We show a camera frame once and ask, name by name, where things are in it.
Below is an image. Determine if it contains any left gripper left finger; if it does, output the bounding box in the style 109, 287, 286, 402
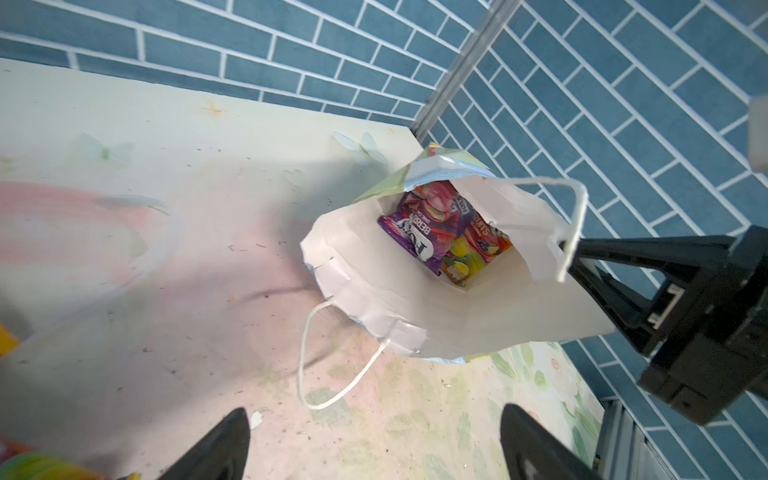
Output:
158, 407, 251, 480

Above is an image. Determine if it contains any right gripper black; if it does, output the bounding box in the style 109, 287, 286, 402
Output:
569, 226, 767, 425

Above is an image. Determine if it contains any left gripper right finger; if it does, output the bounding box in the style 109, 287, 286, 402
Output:
500, 404, 599, 480

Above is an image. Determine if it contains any illustrated paper gift bag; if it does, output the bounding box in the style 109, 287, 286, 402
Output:
300, 145, 614, 363

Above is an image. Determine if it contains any lemon fruit candy packet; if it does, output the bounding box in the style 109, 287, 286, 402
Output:
1, 439, 109, 480

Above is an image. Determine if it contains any yellow corn chips packet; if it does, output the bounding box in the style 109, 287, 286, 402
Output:
0, 326, 20, 356

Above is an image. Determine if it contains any red fruit candy packet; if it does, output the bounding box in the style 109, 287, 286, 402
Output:
442, 212, 512, 287

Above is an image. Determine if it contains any purple berry candy packet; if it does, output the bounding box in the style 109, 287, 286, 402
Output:
377, 181, 475, 275

